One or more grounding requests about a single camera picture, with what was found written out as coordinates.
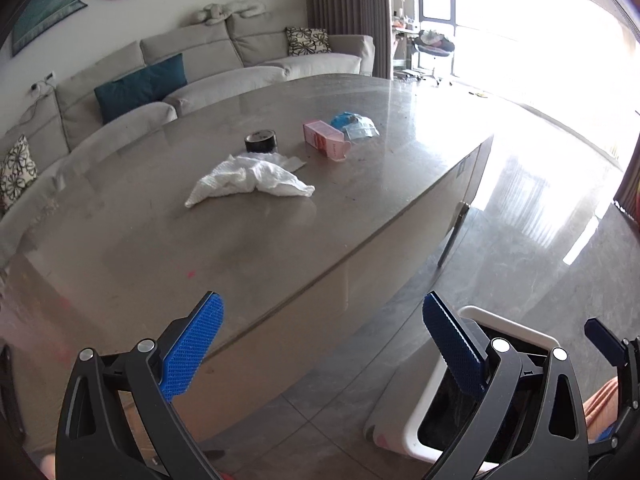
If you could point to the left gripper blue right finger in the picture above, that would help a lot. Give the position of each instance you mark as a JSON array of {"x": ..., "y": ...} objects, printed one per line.
[{"x": 491, "y": 372}]

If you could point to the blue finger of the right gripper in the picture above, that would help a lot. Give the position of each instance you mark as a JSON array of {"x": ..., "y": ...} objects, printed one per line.
[{"x": 623, "y": 354}]

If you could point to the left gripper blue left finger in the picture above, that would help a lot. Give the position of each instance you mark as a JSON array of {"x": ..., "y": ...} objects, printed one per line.
[{"x": 95, "y": 440}]

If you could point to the white tissue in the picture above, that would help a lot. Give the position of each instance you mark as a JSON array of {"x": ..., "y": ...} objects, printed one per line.
[{"x": 273, "y": 174}]

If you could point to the black tape roll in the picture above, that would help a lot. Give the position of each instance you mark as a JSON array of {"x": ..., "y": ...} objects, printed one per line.
[{"x": 261, "y": 142}]

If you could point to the small clear zip bag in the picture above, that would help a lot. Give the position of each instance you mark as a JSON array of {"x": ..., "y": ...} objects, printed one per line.
[{"x": 360, "y": 128}]

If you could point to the pink carton box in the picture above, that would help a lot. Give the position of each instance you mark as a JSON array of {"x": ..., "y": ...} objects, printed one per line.
[{"x": 327, "y": 140}]

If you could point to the blue glove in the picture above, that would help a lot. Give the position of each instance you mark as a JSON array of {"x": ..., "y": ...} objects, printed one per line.
[{"x": 345, "y": 120}]

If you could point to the white trash bin black liner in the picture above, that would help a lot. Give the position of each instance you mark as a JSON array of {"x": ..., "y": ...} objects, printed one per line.
[{"x": 422, "y": 408}]

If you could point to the right side curtain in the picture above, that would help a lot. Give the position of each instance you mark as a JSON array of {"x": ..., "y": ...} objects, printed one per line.
[{"x": 627, "y": 197}]

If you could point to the grey table leg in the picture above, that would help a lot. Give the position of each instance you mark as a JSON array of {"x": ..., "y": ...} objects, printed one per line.
[{"x": 455, "y": 230}]

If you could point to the floral cushion left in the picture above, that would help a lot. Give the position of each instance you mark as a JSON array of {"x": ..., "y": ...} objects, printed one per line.
[{"x": 18, "y": 172}]

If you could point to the floral cushion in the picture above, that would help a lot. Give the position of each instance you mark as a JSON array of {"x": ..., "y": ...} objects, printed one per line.
[
  {"x": 307, "y": 41},
  {"x": 18, "y": 172}
]

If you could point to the grey sectional sofa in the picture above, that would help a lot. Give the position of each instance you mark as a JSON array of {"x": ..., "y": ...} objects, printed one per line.
[{"x": 65, "y": 130}]

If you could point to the teal cushion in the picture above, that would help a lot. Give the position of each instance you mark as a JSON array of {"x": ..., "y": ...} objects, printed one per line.
[{"x": 148, "y": 85}]

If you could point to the office chair with clothes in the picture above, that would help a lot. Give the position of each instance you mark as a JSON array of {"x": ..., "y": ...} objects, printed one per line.
[{"x": 434, "y": 44}]

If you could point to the cluttered desk by window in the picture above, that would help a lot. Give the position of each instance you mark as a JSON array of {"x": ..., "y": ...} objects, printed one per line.
[{"x": 404, "y": 33}]

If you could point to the grey plush toy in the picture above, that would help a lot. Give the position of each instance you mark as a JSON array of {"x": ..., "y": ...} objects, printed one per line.
[{"x": 216, "y": 13}]

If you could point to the floral cushion right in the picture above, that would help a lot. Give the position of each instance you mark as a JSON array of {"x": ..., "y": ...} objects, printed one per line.
[{"x": 307, "y": 41}]

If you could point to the grey curtain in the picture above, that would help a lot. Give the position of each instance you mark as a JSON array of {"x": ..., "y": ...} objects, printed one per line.
[{"x": 358, "y": 17}]

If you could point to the wall socket with cable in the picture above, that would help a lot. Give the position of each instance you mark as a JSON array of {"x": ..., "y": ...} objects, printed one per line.
[{"x": 43, "y": 87}]

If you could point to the left wall painting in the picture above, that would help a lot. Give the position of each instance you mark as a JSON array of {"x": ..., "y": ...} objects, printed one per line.
[{"x": 38, "y": 17}]

